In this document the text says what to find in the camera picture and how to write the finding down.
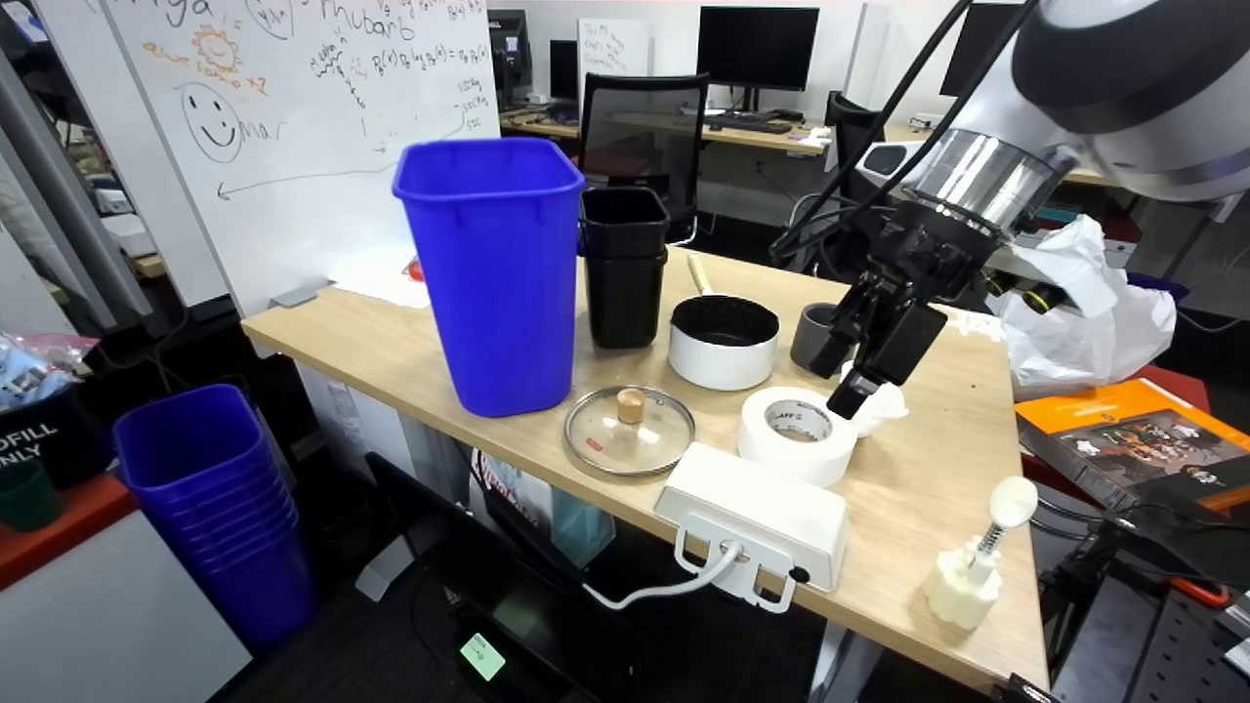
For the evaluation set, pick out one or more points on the black landfill bin beside cabinet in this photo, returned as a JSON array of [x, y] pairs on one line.
[[42, 434]]

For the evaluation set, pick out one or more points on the white plastic bag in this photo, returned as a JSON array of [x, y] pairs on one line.
[[1080, 319]]

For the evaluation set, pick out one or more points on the wooden office desk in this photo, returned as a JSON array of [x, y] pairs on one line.
[[727, 134]]

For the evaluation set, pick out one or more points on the small whiteboard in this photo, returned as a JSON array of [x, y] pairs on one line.
[[611, 44]]

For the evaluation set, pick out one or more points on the white tape roll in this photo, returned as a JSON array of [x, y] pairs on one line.
[[784, 451]]

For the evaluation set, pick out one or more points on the grey cup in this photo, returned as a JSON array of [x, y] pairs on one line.
[[813, 345]]

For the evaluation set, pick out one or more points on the black mesh office chair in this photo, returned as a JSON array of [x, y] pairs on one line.
[[642, 128]]

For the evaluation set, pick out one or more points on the white round-headed stand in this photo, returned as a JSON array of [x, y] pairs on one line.
[[965, 585]]

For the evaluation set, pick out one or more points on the black computer monitor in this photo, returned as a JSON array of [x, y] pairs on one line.
[[758, 44]]

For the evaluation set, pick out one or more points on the white control box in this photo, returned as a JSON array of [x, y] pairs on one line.
[[754, 511]]

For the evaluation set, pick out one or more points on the black equipment under table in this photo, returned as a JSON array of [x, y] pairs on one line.
[[550, 638]]

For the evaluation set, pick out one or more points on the white cabinet with red top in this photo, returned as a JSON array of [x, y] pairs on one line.
[[93, 610]]

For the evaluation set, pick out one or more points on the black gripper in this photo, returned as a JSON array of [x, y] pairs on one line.
[[899, 332]]

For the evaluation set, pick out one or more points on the stack of blue bins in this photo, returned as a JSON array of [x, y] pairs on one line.
[[215, 519]]

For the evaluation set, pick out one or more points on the crumpled white paper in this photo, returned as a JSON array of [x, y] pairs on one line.
[[886, 406]]

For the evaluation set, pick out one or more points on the glass lid with wooden knob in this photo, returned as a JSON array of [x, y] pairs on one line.
[[625, 434]]

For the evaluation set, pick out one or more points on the whiteboard with sun drawing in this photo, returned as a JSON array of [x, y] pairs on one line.
[[325, 156]]

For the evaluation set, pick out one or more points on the grey metal frame post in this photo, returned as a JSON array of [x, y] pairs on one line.
[[66, 207]]

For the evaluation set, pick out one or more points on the black landfill bin on table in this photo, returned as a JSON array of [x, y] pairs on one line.
[[625, 278]]

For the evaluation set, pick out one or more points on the green plastic bowl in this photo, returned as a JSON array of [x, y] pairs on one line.
[[25, 500]]

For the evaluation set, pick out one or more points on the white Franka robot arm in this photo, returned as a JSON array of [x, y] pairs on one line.
[[1118, 92]]

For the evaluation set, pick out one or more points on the grey whiteboard eraser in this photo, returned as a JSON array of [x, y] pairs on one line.
[[297, 293]]

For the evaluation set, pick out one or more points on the blue paper recycling bin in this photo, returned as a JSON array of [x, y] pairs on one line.
[[503, 286]]

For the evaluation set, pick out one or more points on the orange book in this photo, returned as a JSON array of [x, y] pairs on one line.
[[1118, 434]]

